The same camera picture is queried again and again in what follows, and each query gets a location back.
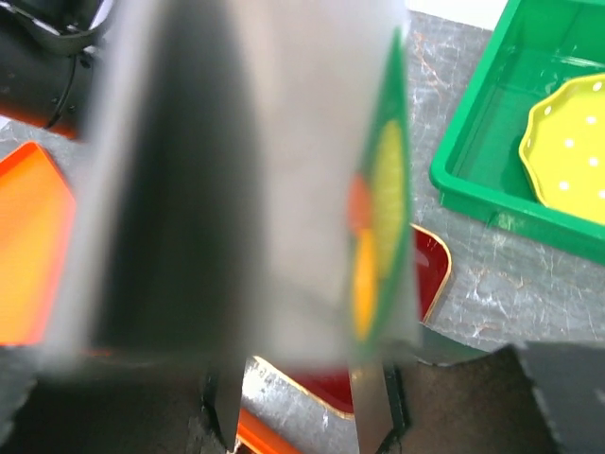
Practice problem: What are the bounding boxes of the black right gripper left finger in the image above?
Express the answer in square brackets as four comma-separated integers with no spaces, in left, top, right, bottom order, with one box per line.
[1,347,227,453]

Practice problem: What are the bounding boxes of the orange chocolate box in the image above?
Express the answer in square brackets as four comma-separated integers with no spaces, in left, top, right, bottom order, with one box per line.
[236,408,301,454]

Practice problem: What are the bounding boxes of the metal serving tongs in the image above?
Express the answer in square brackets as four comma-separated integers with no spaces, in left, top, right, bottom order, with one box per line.
[41,1,421,430]

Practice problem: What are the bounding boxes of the yellow-green dotted plate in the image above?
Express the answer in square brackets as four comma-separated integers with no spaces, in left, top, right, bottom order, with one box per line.
[518,73,604,224]

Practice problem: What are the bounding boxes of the orange box lid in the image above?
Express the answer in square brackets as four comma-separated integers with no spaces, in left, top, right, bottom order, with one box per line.
[1,142,76,347]

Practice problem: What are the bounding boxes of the dark red lacquer tray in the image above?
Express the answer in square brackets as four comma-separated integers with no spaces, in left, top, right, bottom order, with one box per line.
[254,224,452,420]

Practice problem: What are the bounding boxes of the green plastic bin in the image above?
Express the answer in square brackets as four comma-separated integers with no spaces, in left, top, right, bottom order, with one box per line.
[430,1,604,244]

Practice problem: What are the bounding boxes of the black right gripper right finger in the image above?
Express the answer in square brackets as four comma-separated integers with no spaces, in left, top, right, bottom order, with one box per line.
[380,342,604,453]

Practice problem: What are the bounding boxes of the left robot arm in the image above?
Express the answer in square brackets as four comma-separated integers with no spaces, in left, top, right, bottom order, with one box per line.
[1,1,111,138]

